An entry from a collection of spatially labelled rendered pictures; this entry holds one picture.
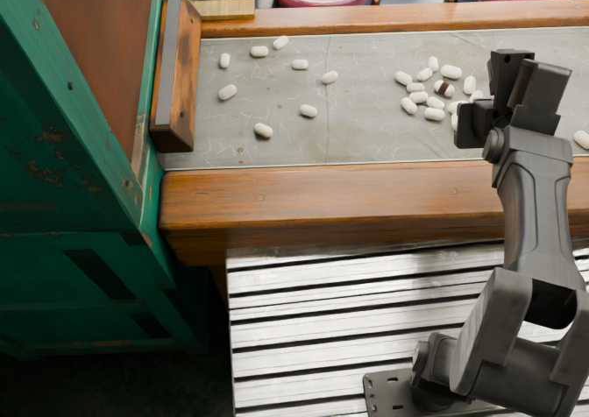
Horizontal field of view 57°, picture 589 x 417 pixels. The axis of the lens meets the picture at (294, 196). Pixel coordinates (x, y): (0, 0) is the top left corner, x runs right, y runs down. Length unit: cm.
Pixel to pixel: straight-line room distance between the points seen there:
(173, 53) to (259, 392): 56
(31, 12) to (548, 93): 54
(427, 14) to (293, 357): 70
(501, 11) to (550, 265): 77
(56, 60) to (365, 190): 52
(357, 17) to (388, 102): 20
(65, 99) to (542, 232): 46
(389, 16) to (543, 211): 67
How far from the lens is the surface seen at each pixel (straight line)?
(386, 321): 91
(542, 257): 51
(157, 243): 90
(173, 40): 97
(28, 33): 53
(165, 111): 87
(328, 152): 95
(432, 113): 100
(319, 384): 88
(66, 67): 59
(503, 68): 75
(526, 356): 51
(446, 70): 107
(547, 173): 60
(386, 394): 88
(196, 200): 89
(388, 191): 89
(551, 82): 69
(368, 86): 104
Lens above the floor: 154
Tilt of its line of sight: 62 degrees down
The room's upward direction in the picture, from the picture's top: 1 degrees counter-clockwise
